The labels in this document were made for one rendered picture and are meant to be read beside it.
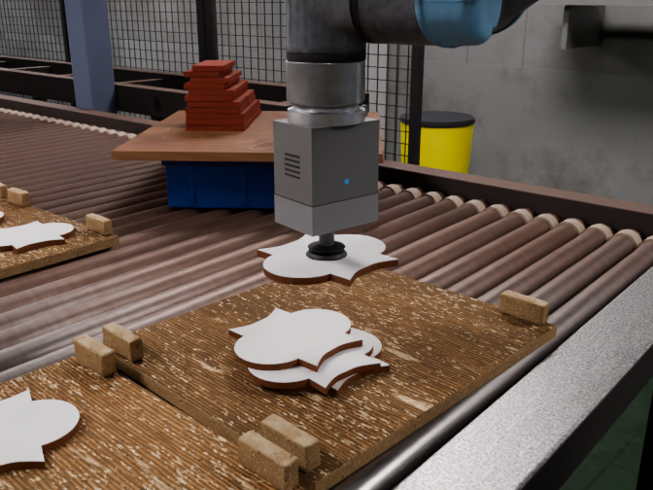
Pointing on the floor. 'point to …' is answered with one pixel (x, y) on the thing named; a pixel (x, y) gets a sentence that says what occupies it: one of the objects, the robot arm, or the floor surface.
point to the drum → (444, 140)
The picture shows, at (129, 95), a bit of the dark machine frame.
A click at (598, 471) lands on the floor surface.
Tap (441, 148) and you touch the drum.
